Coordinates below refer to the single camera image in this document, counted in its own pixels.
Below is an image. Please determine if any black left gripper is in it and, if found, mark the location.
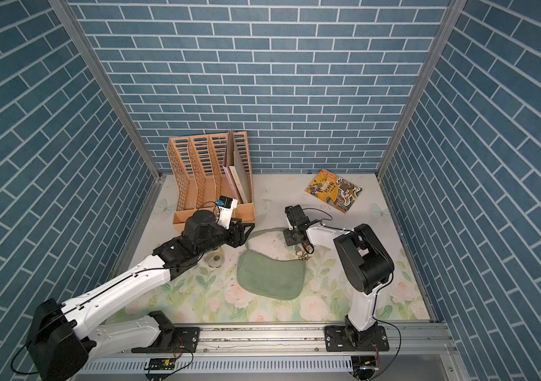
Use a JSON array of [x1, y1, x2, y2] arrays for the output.
[[194, 217, 255, 257]]

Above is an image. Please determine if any green fabric bag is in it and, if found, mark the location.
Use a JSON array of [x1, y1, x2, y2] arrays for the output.
[[236, 228, 306, 301]]

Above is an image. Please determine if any white red toy decoration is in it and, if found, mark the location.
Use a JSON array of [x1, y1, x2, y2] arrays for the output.
[[204, 249, 225, 269]]

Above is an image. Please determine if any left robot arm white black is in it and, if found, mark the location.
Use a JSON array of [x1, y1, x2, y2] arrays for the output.
[[23, 210, 254, 380]]

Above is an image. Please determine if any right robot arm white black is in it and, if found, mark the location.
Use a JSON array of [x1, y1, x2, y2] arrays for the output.
[[283, 205, 395, 352]]

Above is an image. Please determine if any orange illustrated comic book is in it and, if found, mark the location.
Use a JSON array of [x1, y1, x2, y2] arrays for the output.
[[305, 169, 362, 214]]

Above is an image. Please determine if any small connector module right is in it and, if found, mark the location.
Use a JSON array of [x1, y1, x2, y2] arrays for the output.
[[351, 356, 379, 381]]

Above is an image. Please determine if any green circuit board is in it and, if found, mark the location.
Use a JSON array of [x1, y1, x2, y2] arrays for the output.
[[144, 358, 177, 373]]

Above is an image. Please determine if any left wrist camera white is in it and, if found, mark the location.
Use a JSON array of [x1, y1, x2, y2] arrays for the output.
[[216, 196, 238, 230]]

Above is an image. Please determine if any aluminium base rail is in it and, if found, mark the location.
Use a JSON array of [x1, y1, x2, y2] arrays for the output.
[[84, 317, 457, 360]]

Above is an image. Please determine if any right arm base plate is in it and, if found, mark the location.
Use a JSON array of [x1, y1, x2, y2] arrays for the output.
[[324, 323, 389, 352]]

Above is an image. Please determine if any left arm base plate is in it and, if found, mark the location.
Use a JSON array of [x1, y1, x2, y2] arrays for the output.
[[131, 311, 201, 353]]

